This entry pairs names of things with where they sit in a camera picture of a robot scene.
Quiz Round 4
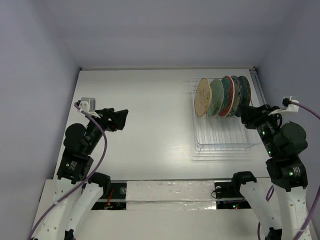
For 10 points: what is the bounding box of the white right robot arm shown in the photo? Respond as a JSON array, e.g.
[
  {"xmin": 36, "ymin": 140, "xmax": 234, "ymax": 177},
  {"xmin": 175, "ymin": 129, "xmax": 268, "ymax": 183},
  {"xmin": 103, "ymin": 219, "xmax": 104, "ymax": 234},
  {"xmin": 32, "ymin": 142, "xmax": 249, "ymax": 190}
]
[{"xmin": 230, "ymin": 100, "xmax": 320, "ymax": 240}]

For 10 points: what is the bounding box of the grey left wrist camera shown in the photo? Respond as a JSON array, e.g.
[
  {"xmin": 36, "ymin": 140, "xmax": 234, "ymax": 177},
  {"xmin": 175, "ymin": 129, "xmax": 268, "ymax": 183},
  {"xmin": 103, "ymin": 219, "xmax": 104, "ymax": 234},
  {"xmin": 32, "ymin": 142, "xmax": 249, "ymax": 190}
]
[{"xmin": 76, "ymin": 97, "xmax": 96, "ymax": 113}]

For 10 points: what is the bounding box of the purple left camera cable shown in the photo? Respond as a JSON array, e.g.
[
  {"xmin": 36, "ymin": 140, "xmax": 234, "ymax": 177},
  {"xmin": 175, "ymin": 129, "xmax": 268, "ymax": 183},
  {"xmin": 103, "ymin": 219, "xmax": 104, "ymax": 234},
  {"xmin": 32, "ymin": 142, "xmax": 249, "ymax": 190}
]
[{"xmin": 27, "ymin": 102, "xmax": 109, "ymax": 240}]

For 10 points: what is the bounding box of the white wire dish rack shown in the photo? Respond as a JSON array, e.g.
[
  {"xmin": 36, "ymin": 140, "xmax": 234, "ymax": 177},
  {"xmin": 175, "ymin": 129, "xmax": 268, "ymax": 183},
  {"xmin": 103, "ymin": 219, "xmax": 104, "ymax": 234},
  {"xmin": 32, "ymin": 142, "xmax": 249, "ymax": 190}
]
[{"xmin": 191, "ymin": 77, "xmax": 261, "ymax": 152}]

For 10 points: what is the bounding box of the blue floral rim plate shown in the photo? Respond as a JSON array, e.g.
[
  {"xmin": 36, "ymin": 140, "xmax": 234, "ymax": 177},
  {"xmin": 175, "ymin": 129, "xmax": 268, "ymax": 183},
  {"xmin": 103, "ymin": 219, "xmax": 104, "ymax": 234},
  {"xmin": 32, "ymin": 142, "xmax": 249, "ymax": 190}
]
[{"xmin": 227, "ymin": 75, "xmax": 242, "ymax": 118}]

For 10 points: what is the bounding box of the white foam block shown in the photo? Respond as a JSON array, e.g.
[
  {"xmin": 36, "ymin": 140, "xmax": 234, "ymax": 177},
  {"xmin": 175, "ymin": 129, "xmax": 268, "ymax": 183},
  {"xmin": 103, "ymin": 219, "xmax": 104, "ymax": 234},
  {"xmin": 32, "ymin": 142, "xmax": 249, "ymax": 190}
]
[{"xmin": 125, "ymin": 180, "xmax": 216, "ymax": 211}]

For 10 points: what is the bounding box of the beige bird pattern plate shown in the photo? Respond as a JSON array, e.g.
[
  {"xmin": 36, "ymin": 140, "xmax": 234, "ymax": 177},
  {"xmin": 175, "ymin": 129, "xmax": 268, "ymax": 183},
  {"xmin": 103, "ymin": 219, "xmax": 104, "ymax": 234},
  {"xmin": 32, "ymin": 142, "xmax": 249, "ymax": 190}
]
[{"xmin": 194, "ymin": 78, "xmax": 212, "ymax": 117}]

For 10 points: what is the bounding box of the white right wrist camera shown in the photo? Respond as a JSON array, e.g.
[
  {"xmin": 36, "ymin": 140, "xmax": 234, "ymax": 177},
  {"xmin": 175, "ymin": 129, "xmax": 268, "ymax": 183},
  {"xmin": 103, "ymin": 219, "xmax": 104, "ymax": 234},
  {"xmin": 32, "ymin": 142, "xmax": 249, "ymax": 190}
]
[{"xmin": 268, "ymin": 96, "xmax": 299, "ymax": 116}]

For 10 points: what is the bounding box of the dark teal glazed plate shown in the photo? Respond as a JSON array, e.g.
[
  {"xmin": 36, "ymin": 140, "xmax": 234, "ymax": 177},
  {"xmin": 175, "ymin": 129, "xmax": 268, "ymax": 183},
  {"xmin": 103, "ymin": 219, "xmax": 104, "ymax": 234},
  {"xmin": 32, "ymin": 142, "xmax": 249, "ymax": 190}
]
[{"xmin": 238, "ymin": 75, "xmax": 251, "ymax": 106}]

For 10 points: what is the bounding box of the red and teal plate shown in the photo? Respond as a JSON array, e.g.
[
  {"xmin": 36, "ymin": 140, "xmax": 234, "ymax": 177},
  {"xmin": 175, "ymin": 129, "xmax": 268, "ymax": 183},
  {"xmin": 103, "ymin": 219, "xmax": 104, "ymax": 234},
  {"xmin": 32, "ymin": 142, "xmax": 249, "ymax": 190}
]
[{"xmin": 218, "ymin": 76, "xmax": 235, "ymax": 117}]

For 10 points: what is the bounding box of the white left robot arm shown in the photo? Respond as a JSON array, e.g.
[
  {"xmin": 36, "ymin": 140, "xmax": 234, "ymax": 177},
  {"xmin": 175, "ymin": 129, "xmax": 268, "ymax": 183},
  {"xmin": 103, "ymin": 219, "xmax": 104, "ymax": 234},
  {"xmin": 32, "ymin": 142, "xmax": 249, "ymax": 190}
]
[{"xmin": 28, "ymin": 102, "xmax": 129, "ymax": 240}]

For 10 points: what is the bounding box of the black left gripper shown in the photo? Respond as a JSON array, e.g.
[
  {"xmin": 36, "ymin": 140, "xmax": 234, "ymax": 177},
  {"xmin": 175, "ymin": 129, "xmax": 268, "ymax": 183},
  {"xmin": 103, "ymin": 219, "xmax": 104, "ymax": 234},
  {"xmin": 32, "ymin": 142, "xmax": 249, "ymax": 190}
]
[{"xmin": 85, "ymin": 107, "xmax": 128, "ymax": 153}]

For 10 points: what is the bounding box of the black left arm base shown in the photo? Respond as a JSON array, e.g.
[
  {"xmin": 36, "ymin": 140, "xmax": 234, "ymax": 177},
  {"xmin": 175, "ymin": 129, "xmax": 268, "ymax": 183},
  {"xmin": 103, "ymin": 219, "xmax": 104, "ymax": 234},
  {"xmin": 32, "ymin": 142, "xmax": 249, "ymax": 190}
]
[{"xmin": 91, "ymin": 172, "xmax": 127, "ymax": 210}]

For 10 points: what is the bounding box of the light green flower plate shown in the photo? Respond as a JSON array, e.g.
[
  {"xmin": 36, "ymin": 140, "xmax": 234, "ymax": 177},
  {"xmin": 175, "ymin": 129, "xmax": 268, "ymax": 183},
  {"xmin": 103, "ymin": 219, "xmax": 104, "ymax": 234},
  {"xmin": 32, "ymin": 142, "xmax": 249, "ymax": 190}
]
[{"xmin": 207, "ymin": 78, "xmax": 224, "ymax": 116}]

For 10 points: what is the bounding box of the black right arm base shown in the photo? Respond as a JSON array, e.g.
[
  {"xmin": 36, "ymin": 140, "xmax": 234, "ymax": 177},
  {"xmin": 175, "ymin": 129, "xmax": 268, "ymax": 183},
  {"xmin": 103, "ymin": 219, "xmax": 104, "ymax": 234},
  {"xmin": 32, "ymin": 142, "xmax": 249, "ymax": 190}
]
[{"xmin": 211, "ymin": 171, "xmax": 257, "ymax": 210}]

